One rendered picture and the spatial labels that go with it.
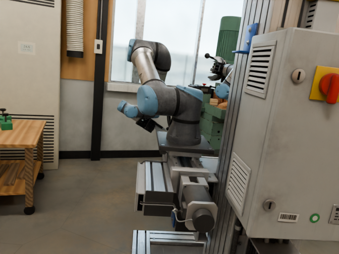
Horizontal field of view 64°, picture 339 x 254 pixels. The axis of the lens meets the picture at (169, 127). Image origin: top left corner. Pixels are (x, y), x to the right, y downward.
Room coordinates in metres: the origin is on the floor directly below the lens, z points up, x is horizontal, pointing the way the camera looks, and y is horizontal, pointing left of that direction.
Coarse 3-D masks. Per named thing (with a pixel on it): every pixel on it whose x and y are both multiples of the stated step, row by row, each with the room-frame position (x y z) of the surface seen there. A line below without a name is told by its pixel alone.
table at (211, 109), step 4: (204, 104) 1.81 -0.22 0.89; (208, 104) 1.76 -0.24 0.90; (204, 108) 1.79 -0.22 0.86; (208, 108) 1.75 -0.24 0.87; (212, 108) 1.70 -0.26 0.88; (216, 108) 1.65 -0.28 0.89; (220, 108) 1.62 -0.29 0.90; (208, 112) 1.74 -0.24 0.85; (212, 112) 1.69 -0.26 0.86; (216, 112) 1.65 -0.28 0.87; (220, 112) 1.60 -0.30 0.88; (224, 112) 1.60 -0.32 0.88; (216, 116) 1.64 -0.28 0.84; (220, 116) 1.60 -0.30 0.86; (224, 116) 1.60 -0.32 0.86
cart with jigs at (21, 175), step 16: (0, 128) 1.89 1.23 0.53; (16, 128) 1.93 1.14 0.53; (32, 128) 1.98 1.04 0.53; (0, 144) 1.57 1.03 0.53; (16, 144) 1.60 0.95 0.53; (32, 144) 1.63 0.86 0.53; (0, 160) 2.09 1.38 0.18; (16, 160) 2.13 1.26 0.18; (32, 160) 1.65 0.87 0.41; (0, 176) 1.78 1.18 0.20; (16, 176) 1.84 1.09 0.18; (32, 176) 1.65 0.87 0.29; (0, 192) 1.60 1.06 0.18; (16, 192) 1.62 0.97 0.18; (32, 192) 1.65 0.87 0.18; (32, 208) 1.66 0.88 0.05
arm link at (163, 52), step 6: (162, 48) 1.42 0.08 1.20; (162, 54) 1.42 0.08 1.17; (168, 54) 1.45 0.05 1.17; (162, 60) 1.43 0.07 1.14; (168, 60) 1.45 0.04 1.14; (156, 66) 1.46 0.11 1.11; (162, 66) 1.45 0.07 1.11; (168, 66) 1.47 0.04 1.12; (162, 72) 1.47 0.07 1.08; (162, 78) 1.50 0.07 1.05; (144, 114) 1.59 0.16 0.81
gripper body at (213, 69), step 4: (216, 64) 1.61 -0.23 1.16; (220, 64) 1.62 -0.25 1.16; (224, 64) 1.63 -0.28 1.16; (212, 68) 1.63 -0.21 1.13; (216, 68) 1.61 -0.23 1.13; (220, 68) 1.56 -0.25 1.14; (212, 72) 1.65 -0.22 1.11; (216, 72) 1.61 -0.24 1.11; (220, 72) 1.62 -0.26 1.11; (224, 76) 1.57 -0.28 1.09
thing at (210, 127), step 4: (200, 116) 1.84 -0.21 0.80; (200, 120) 1.83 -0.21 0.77; (204, 120) 1.78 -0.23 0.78; (208, 120) 1.73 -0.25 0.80; (200, 124) 1.82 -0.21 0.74; (204, 124) 1.77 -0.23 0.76; (208, 124) 1.72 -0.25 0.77; (212, 124) 1.67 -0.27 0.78; (216, 124) 1.68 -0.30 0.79; (220, 124) 1.69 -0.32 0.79; (200, 128) 1.82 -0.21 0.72; (204, 128) 1.76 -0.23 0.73; (208, 128) 1.71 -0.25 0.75; (212, 128) 1.67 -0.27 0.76; (216, 128) 1.68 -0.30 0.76; (220, 128) 1.69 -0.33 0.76; (208, 132) 1.70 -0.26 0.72; (212, 132) 1.67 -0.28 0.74; (216, 132) 1.68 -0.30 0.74; (220, 132) 1.69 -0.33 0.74
